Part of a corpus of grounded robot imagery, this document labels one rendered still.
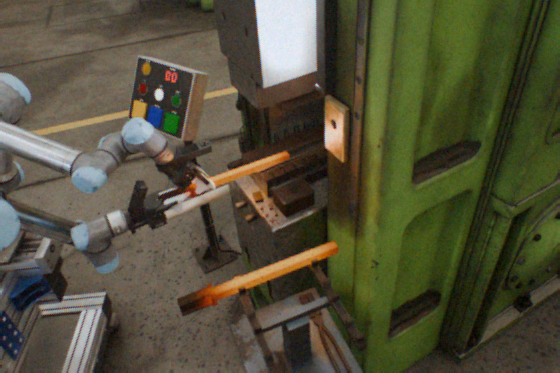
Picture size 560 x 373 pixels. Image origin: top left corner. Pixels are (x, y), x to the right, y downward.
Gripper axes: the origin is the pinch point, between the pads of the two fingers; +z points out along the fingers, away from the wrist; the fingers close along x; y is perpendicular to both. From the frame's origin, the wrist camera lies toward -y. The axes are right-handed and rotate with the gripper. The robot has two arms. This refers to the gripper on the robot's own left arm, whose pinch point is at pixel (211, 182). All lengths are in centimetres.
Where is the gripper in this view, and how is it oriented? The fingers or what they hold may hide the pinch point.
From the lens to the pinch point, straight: 147.5
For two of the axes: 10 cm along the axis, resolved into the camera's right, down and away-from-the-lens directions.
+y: -7.2, 6.9, -0.1
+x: 4.9, 5.0, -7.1
